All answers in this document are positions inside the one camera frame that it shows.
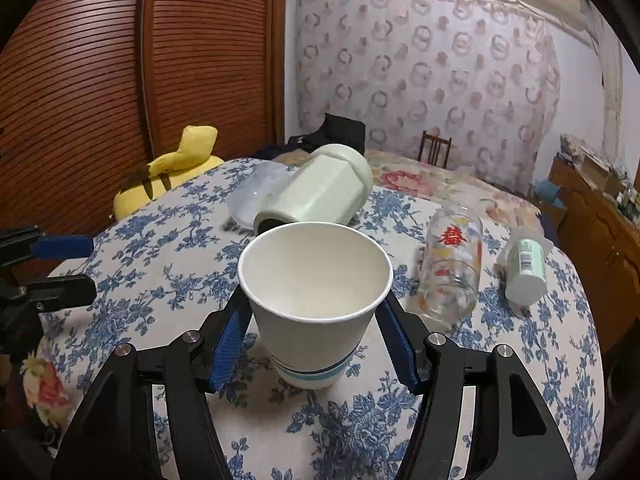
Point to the pink floral bedspread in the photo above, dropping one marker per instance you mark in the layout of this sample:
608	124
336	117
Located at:
450	185

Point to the clear printed glass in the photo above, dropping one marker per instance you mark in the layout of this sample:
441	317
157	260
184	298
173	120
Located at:
450	265

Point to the clutter on dresser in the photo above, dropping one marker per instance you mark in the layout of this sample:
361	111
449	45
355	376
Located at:
595	165

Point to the blue floral tablecloth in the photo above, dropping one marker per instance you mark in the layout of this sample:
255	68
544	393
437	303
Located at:
350	410

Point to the white plastic measuring cup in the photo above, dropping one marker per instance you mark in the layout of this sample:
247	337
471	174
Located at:
525	265

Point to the clear plastic cup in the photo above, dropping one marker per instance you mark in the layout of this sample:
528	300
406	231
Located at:
252	192

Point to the wooden chair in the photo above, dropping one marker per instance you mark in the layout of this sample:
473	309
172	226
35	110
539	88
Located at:
434	147

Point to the patterned curtain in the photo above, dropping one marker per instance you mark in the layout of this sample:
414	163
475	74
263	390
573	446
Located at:
420	85

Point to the wooden dresser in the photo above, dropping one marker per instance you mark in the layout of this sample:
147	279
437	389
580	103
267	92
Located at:
595	240

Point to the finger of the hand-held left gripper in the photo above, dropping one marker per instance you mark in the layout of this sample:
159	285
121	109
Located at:
65	290
60	246

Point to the pale green mug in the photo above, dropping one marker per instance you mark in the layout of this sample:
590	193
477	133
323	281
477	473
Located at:
320	187

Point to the wooden slatted wardrobe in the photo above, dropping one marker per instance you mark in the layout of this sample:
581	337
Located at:
100	85

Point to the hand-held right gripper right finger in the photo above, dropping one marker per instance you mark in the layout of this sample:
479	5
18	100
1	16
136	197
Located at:
397	342

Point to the black bag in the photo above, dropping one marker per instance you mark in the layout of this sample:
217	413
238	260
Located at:
325	137

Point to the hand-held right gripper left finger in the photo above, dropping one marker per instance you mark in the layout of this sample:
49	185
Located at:
230	342

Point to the yellow plush toy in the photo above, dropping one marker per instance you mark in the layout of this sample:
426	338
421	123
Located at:
167	170

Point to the white paper cup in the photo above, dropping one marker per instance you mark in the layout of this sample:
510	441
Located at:
315	300

